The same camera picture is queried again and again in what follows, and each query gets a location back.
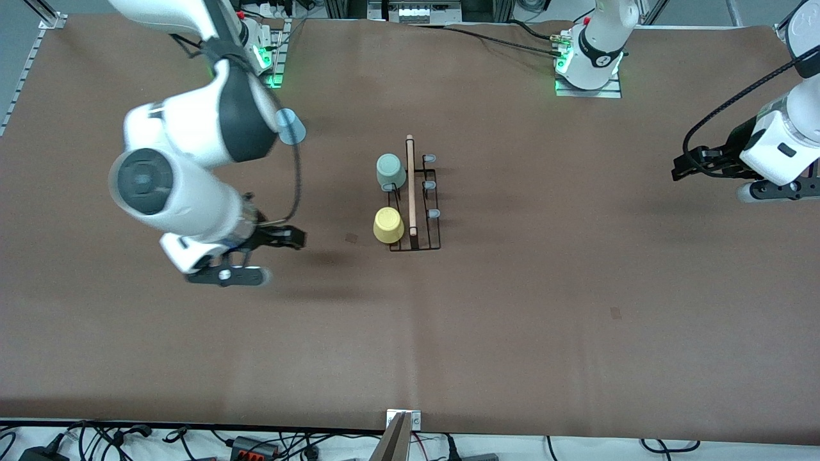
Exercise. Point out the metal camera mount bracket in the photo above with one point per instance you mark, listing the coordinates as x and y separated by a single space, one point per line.
397 438

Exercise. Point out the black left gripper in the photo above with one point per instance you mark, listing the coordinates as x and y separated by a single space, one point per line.
731 157

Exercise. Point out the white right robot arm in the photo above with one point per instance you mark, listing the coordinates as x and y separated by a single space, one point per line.
186 134

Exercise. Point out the white control box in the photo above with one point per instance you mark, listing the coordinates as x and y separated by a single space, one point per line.
423 11

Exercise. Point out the grey orange connector block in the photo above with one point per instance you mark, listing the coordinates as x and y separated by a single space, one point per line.
255 447

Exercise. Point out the pale green plastic cup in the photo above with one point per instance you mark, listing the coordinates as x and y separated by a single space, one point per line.
391 171

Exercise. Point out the black power adapter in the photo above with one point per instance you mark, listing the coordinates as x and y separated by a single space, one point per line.
41 454

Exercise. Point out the brown paper table cover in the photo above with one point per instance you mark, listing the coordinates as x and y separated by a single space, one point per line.
410 333

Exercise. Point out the light blue plastic cup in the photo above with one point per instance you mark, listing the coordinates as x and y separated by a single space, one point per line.
293 128

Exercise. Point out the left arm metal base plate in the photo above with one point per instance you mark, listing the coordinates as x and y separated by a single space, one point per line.
589 93

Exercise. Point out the white power strip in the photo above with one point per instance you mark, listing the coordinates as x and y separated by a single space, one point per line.
275 8

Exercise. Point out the yellow plastic cup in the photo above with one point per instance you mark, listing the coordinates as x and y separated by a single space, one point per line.
388 225

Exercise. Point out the aluminium side rail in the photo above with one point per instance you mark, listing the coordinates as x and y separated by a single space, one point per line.
19 83

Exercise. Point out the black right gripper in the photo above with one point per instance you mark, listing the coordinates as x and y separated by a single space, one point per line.
267 237

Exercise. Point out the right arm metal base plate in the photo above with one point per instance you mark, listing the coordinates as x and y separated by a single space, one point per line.
279 57

